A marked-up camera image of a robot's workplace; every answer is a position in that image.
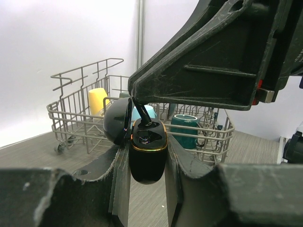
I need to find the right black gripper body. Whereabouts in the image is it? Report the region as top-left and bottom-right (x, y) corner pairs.
(252, 0), (303, 105)

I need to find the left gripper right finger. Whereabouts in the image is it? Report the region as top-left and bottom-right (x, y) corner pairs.
(165, 136), (303, 227)

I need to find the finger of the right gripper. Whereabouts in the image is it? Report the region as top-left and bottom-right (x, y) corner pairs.
(128, 0), (281, 111)

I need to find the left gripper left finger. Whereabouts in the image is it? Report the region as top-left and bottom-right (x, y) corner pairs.
(0, 145), (130, 227)

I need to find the black earbud charging case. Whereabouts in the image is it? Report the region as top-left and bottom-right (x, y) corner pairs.
(103, 97), (168, 184)

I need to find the black earbud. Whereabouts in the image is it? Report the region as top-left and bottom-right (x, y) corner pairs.
(132, 97), (152, 126)

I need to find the dark teal mug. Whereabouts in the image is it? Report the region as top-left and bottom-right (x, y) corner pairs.
(170, 114), (205, 149)

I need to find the light blue mug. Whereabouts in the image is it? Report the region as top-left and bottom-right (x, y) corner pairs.
(131, 105), (158, 121)

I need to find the yellow cup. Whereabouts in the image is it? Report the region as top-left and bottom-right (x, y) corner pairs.
(89, 88), (111, 116)

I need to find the dark grey-green mug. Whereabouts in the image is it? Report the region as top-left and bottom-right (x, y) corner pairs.
(119, 92), (131, 98)

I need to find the grey wire dish rack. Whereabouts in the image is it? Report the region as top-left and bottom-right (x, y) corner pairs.
(47, 58), (235, 165)

